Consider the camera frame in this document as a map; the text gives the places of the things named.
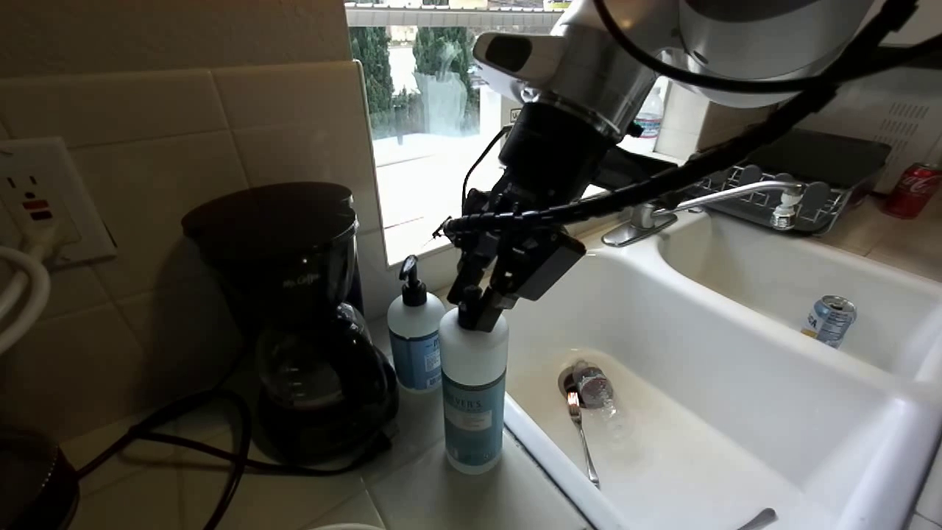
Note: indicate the black coffee maker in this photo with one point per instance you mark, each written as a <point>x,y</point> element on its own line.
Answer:
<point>284,266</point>

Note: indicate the white wall outlet plate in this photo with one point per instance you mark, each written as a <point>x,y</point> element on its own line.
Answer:
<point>68,194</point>

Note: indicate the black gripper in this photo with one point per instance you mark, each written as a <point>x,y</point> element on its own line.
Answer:
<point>548,163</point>

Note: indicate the metal spoon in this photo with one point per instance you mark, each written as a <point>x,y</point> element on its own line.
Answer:
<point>573,408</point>

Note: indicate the silver drink can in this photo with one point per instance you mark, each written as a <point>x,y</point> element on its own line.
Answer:
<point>832,322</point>

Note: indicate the chrome sink faucet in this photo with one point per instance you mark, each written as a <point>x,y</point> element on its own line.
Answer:
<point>636,224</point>

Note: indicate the metal sink drain strainer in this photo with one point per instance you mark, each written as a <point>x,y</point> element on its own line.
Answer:
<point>592,377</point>

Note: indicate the black dish drying rack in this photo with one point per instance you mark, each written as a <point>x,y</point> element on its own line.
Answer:
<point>826,163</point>

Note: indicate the red can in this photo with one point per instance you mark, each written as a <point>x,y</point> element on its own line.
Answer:
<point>914,193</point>

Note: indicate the black round container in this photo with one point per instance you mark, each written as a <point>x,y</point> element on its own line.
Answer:
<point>31,490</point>

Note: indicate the white double sink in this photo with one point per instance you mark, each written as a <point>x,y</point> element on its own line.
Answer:
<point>686,325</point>

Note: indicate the white window frame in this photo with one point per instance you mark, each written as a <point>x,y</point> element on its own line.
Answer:
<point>421,15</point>

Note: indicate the tall white blue-label soap bottle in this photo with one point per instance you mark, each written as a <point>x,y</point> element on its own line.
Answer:
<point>475,402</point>

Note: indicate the short white blue-label pump bottle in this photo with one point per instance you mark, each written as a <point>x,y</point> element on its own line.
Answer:
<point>417,341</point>

